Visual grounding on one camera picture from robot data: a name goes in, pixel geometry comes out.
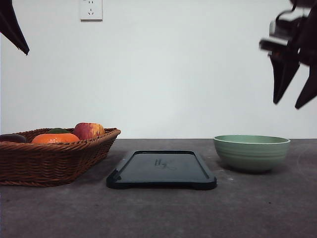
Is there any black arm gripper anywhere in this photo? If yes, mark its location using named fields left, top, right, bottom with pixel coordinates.
left=259, top=0, right=317, bottom=109

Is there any light green ceramic bowl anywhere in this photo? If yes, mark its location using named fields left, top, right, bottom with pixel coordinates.
left=214, top=135, right=290, bottom=171

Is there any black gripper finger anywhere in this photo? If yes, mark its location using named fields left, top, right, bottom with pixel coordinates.
left=0, top=0, right=30, bottom=55

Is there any brown wicker basket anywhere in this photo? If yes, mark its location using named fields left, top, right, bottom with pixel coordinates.
left=0, top=127, right=121, bottom=187

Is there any red yellow apple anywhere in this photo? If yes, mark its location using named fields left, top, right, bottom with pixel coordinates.
left=74, top=122, right=105, bottom=140

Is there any orange tangerine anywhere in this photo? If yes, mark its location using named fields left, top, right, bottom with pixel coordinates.
left=31, top=133, right=80, bottom=144

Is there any dark blue rectangular tray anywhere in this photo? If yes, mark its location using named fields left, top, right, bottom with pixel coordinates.
left=107, top=150, right=217, bottom=189

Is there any white wall socket left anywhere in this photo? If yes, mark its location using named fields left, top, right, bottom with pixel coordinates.
left=80, top=0, right=103, bottom=24

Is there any dark purple fruit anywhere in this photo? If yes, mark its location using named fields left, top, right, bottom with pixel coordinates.
left=0, top=134, right=27, bottom=143

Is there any dark green fruit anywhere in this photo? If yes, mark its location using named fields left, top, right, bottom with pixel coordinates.
left=48, top=128, right=70, bottom=133

